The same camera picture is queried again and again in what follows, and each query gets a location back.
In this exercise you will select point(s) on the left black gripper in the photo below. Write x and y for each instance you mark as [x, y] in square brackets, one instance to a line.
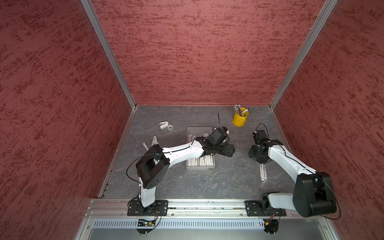
[230, 151]

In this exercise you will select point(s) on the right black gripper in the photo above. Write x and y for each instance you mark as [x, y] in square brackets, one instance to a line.
[250, 154]

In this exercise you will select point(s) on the translucent plastic storage box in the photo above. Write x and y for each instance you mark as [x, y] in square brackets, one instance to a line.
[198, 132]

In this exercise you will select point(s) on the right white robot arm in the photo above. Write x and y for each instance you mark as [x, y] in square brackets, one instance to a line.
[313, 193]

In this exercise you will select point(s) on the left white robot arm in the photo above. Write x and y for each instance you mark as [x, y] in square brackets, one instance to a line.
[152, 167]

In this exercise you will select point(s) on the right pile wrapped straw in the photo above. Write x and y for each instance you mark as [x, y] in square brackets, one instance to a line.
[262, 173]
[265, 173]

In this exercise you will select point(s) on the yellow pen holder cup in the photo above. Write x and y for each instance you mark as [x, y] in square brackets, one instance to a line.
[240, 120]

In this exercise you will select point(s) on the pens in yellow cup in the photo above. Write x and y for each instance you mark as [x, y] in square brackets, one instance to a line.
[240, 111]

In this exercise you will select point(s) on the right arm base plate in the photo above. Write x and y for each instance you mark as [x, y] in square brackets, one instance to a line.
[262, 208]

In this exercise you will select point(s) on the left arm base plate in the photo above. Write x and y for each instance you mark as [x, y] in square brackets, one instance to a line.
[157, 209]

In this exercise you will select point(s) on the aluminium front rail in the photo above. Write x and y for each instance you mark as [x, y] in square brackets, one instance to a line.
[184, 209]

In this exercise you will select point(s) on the left aluminium corner post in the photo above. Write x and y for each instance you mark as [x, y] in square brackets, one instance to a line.
[95, 22]

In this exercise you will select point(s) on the aluminium corner post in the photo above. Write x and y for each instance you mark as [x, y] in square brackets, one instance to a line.
[316, 28]
[95, 22]

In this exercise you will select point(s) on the right aluminium corner post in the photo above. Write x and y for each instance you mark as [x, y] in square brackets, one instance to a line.
[316, 28]

